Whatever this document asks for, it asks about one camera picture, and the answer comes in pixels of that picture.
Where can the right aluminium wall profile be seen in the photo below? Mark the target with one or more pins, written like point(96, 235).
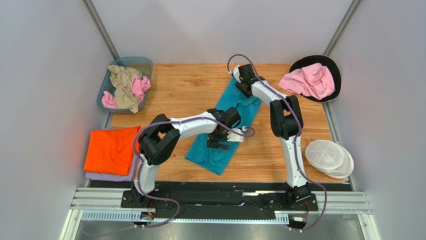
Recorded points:
point(343, 25)

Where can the pink t shirt on tray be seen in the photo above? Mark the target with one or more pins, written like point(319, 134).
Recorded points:
point(314, 80)

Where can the teal t shirt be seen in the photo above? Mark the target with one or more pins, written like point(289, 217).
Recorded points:
point(216, 160)

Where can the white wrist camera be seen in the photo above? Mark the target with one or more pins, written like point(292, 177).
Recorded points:
point(236, 135)
point(235, 73)

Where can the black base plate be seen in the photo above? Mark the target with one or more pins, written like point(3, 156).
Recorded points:
point(223, 200)

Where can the folded orange t shirt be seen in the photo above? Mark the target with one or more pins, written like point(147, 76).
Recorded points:
point(110, 149)

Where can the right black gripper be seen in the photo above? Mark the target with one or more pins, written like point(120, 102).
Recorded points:
point(244, 88)

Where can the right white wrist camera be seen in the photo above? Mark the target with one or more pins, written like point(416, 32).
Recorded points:
point(235, 73)

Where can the beige t shirt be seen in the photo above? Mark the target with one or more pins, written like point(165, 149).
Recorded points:
point(121, 78)

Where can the pink t shirt in bin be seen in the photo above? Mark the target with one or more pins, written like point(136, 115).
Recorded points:
point(138, 88)

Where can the black round tray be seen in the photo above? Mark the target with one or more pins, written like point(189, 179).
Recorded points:
point(333, 68)

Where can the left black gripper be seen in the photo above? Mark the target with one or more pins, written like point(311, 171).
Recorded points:
point(213, 142)

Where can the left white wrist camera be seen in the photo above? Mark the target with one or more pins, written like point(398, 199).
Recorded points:
point(236, 135)

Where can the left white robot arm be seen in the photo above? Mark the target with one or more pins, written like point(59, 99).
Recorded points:
point(155, 143)

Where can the white mesh basket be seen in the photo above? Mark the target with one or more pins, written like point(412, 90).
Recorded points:
point(330, 158)

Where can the aluminium wall profile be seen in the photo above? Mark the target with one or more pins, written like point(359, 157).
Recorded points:
point(343, 25)
point(96, 19)

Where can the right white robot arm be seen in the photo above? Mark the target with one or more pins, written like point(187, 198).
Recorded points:
point(286, 123)

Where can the aluminium frame rail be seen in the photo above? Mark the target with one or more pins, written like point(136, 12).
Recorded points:
point(347, 210)

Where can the left aluminium wall profile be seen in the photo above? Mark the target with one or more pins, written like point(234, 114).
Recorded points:
point(96, 19)

